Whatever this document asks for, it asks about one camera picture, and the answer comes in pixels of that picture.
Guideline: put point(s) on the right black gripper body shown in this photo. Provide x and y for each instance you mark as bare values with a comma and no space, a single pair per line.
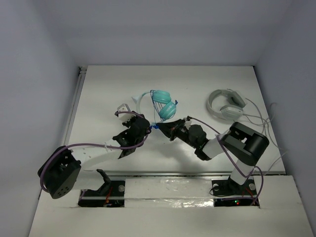
183,133

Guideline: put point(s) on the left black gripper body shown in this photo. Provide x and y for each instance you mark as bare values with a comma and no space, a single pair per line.
139,125

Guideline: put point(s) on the teal cat-ear headphones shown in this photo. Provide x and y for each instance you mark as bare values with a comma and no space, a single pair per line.
163,105

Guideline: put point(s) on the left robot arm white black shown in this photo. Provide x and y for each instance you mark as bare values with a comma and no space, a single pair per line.
58,174

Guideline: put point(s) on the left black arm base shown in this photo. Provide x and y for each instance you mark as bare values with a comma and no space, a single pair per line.
108,195

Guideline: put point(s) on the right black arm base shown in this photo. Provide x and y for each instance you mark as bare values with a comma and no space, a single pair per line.
226,194

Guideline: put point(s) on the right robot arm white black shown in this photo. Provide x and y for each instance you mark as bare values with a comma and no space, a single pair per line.
246,144

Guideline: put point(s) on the white grey headphones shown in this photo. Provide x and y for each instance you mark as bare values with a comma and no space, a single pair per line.
232,110

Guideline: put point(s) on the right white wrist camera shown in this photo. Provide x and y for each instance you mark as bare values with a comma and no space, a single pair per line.
187,122

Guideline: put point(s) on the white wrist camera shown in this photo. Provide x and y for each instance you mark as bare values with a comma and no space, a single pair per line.
187,122
123,113

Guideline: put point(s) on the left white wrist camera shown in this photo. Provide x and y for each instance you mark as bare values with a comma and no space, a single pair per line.
123,113

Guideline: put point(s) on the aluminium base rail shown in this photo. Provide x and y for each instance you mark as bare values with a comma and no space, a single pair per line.
93,174

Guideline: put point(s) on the aluminium side rail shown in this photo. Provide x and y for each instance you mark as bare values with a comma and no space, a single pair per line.
81,76

